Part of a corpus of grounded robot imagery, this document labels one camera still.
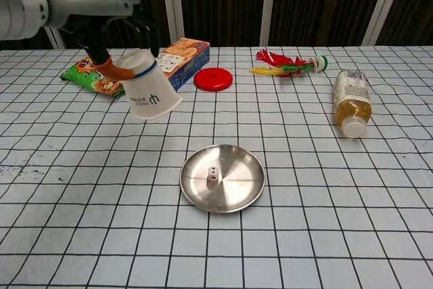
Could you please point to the white die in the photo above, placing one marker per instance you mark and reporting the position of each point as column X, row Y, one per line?
column 212, row 180

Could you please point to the colourful feather shuttlecock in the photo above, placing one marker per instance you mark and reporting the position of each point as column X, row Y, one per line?
column 290, row 67

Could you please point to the green snack bag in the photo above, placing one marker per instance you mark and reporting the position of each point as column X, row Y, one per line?
column 81, row 77

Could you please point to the plastic tea bottle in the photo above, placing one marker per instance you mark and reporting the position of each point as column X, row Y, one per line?
column 352, row 106

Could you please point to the red round plastic disc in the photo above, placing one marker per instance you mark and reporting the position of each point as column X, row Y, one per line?
column 213, row 79

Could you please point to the stainless steel round plate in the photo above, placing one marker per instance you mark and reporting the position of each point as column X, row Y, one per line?
column 243, row 180

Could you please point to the white paper cup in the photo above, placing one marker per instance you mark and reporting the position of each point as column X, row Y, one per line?
column 149, row 96

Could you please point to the blue biscuit box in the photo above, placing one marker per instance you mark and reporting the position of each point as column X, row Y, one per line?
column 189, row 55

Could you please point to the white metal frame post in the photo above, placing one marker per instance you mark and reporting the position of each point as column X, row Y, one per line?
column 385, row 4
column 270, row 1
column 172, row 1
column 55, row 38

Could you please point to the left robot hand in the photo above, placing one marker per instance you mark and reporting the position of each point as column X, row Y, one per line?
column 88, row 1

